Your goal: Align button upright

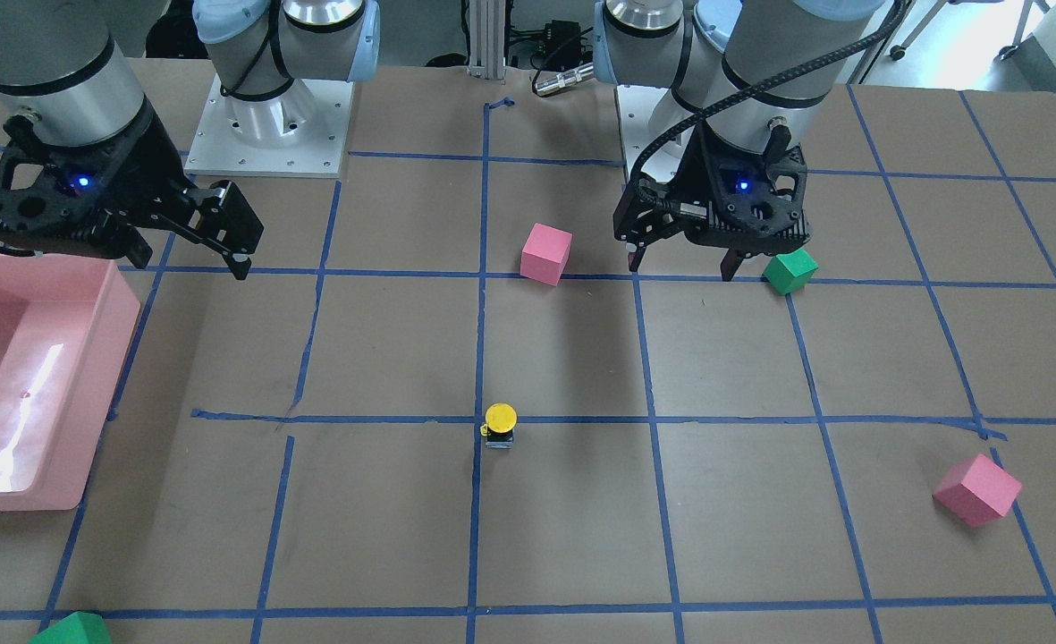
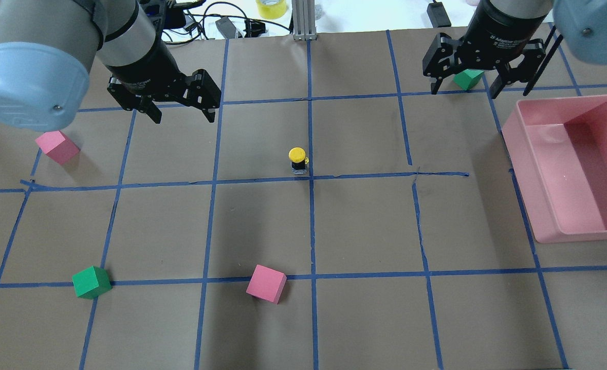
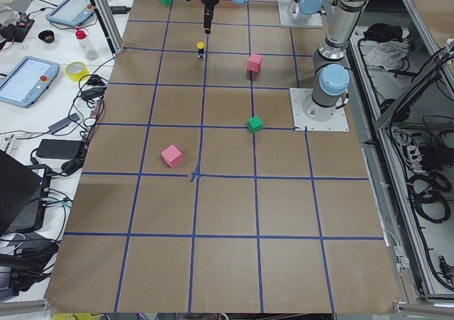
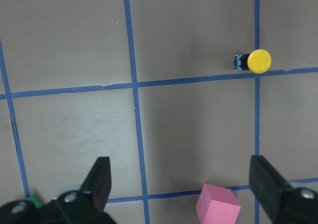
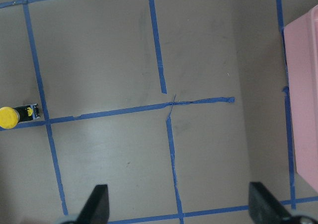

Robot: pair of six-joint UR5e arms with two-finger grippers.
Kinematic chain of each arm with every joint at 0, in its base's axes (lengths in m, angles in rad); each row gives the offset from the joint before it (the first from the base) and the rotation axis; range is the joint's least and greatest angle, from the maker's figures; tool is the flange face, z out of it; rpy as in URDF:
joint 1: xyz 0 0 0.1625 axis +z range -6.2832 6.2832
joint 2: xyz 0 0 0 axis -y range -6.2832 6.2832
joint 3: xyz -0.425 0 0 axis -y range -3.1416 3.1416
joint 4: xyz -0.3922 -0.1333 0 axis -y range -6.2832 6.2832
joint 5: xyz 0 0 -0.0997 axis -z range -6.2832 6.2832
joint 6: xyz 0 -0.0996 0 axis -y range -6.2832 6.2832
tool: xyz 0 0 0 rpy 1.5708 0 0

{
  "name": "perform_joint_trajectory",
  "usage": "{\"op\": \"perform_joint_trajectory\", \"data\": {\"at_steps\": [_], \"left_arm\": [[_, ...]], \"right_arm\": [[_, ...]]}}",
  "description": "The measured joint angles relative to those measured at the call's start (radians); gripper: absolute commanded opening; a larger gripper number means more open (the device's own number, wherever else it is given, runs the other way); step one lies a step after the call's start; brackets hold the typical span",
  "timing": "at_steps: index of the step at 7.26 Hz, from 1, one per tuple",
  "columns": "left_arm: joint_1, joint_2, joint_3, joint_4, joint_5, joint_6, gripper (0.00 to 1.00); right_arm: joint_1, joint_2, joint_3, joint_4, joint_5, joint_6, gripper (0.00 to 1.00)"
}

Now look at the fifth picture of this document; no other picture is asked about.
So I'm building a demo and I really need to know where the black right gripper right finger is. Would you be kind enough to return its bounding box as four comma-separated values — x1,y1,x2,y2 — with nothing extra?
248,182,292,224

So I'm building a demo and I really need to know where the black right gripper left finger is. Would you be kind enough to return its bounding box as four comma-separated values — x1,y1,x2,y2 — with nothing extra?
75,184,110,224

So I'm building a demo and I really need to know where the yellow push button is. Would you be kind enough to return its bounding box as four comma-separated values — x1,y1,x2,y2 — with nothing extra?
0,103,40,130

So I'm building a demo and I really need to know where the pink plastic bin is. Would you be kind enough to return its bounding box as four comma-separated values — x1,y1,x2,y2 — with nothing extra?
284,6,318,190

